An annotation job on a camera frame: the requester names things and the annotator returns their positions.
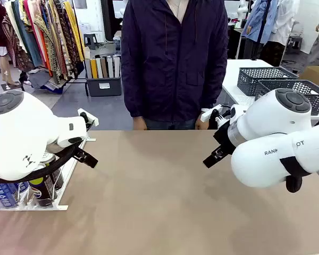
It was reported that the white side table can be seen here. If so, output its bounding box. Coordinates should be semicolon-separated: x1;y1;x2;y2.
221;58;319;120

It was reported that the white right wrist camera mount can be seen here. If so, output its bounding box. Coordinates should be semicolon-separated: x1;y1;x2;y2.
201;104;239;130

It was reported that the grey plastic step stool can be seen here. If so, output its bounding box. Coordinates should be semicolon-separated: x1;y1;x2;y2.
83;33;99;50

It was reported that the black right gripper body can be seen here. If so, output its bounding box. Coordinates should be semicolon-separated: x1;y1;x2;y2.
213;121;237;156

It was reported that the person in dark navy jacket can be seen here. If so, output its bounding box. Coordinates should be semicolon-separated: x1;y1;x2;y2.
121;0;229;131

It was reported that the cardboard box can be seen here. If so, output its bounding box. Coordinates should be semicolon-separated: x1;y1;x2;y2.
299;65;319;91

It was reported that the person's right hand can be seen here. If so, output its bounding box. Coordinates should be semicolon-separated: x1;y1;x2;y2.
132;116;149;131

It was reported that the brown board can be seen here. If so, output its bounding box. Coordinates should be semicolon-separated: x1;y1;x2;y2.
100;57;108;79

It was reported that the black yellow-green drink can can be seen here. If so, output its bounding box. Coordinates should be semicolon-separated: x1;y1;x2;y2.
28;174;55;208
41;152;65;191

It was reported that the person's left hand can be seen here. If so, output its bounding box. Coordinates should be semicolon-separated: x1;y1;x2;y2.
195;115;209;130

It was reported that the clothes rack with colourful garments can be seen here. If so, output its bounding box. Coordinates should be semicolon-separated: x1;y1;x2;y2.
2;0;86;90

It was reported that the black right arm cable strap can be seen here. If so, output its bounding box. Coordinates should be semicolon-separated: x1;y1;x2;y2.
279;156;312;193

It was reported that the grey plastic lattice basket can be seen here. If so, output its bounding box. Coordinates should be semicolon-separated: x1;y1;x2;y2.
237;66;300;97
255;79;319;116

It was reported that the white wire can dispenser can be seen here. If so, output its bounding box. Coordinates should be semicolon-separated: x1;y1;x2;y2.
0;130;97;212

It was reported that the dark grey storage bin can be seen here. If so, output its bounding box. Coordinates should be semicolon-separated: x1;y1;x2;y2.
85;75;122;97

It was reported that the yellow board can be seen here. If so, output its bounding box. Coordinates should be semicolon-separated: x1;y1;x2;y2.
90;58;98;79

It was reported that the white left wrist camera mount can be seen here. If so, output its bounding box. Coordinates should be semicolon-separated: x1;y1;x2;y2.
77;108;99;133

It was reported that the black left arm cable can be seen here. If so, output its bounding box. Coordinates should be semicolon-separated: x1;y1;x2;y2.
0;144;83;184

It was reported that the white board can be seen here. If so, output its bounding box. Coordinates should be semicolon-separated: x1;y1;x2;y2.
95;57;104;79
113;56;121;78

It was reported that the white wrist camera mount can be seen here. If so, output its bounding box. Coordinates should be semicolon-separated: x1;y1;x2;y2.
77;108;99;133
201;104;239;130

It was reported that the black stand pole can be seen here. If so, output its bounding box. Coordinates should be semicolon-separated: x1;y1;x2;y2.
250;0;272;61

